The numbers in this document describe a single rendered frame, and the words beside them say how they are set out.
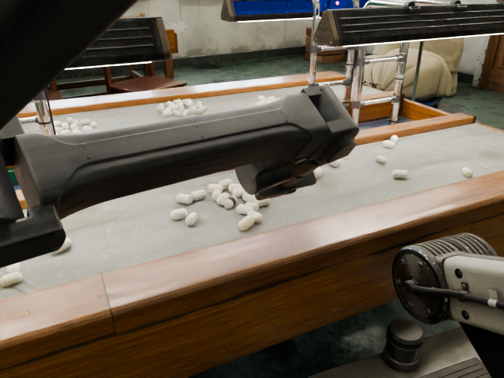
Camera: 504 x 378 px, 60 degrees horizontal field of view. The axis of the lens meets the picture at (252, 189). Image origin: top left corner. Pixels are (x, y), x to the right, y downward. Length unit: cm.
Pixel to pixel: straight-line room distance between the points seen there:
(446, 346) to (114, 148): 85
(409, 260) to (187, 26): 578
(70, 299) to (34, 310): 5
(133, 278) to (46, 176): 38
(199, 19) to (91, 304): 588
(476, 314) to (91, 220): 69
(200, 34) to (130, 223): 563
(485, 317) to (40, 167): 57
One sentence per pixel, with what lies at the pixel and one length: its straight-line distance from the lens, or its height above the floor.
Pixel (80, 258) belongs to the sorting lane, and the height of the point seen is 74.
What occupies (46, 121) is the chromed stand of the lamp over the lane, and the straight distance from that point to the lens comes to 102.
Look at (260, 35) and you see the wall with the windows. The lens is 689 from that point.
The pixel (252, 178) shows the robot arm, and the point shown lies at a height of 95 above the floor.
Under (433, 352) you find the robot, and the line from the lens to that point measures 104.
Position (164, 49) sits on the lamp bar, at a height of 106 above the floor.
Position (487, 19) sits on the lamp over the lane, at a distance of 132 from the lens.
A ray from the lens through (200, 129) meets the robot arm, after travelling 42.
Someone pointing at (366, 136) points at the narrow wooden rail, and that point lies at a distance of 129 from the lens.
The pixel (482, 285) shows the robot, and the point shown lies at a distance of 67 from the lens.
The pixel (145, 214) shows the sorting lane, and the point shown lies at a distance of 92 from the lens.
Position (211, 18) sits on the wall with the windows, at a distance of 648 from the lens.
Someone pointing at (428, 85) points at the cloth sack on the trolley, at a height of 37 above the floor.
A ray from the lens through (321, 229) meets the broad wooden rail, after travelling 81.
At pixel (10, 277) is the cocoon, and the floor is 76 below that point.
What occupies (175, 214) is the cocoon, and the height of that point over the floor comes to 76.
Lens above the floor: 119
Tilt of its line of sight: 27 degrees down
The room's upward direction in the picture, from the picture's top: straight up
